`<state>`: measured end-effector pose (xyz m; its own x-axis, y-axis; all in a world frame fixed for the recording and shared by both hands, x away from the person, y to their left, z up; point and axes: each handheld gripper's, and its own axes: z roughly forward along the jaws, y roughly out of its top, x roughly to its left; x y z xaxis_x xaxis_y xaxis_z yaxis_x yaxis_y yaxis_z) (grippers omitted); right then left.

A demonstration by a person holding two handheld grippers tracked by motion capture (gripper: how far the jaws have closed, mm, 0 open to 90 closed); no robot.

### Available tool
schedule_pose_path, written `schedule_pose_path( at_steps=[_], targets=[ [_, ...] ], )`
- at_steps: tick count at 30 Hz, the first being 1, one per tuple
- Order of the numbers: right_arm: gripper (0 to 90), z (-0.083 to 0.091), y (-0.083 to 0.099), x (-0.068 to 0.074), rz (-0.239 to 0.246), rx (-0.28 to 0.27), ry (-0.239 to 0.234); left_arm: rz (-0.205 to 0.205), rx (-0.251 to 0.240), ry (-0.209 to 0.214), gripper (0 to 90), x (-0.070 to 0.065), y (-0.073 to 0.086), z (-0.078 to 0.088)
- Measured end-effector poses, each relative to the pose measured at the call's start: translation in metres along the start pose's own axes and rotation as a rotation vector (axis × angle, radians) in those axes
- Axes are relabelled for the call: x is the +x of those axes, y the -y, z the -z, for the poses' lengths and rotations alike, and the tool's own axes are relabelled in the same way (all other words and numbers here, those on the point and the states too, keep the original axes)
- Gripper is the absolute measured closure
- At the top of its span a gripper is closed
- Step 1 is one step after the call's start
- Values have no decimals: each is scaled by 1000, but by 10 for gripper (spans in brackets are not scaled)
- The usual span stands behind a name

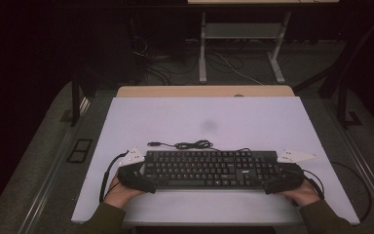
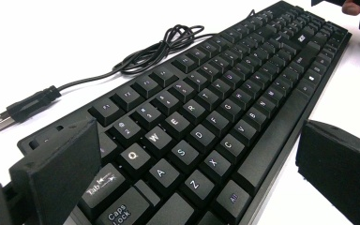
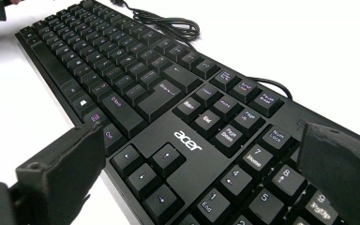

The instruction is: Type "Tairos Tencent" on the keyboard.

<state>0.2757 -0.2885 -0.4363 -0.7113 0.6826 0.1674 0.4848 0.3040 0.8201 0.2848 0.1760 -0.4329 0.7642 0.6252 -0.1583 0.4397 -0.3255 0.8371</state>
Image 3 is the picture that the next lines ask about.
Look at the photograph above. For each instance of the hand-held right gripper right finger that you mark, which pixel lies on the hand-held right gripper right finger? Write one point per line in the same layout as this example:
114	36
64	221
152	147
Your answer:
340	168

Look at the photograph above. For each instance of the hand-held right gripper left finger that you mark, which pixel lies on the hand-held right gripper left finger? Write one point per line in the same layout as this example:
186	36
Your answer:
62	175

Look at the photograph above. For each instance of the black computer keyboard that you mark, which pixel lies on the black computer keyboard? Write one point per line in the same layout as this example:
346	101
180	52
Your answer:
156	131

